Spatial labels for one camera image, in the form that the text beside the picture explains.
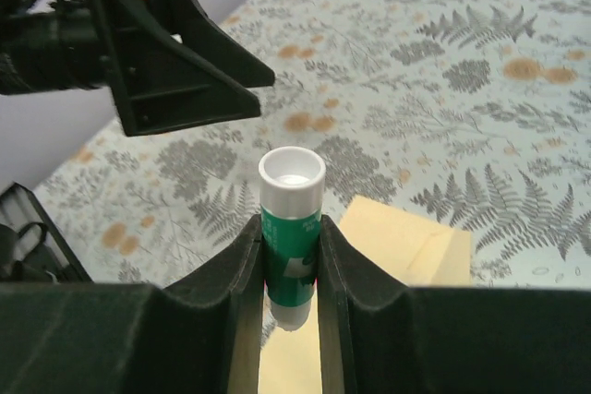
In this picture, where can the floral patterned table mat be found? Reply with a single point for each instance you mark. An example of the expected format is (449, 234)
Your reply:
(474, 113)

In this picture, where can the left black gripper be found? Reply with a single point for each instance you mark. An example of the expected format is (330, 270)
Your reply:
(158, 85)

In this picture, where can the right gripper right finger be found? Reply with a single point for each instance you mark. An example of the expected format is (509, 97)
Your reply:
(500, 340)

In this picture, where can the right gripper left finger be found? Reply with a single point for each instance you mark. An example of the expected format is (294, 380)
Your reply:
(199, 335)

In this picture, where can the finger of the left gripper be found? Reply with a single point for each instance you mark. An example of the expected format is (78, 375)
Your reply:
(201, 35)

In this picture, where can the beige paper envelope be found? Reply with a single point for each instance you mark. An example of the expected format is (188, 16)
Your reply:
(359, 336)

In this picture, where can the green white glue stick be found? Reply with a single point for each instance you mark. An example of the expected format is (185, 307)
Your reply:
(291, 190)

